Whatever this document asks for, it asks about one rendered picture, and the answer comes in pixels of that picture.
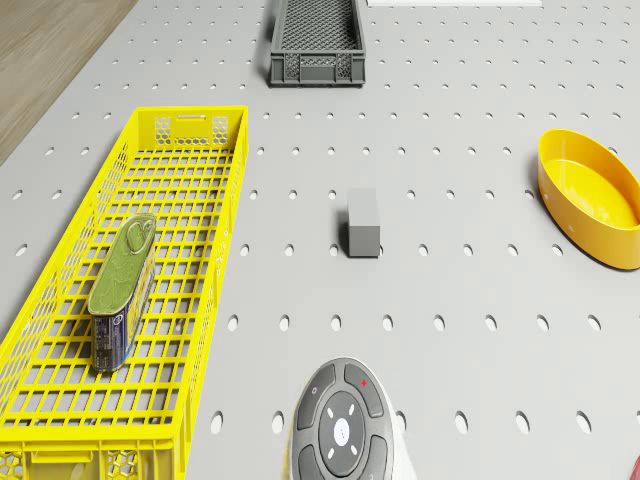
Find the flat-sided can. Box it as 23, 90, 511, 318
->
87, 212, 158, 373

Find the grey cube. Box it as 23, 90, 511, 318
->
345, 187, 383, 260

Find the dark grey basket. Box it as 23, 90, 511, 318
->
262, 0, 368, 88

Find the white board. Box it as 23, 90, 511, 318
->
365, 0, 544, 9

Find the yellow bowl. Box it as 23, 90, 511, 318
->
536, 127, 640, 272

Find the yellow basket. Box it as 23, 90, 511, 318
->
0, 104, 250, 480

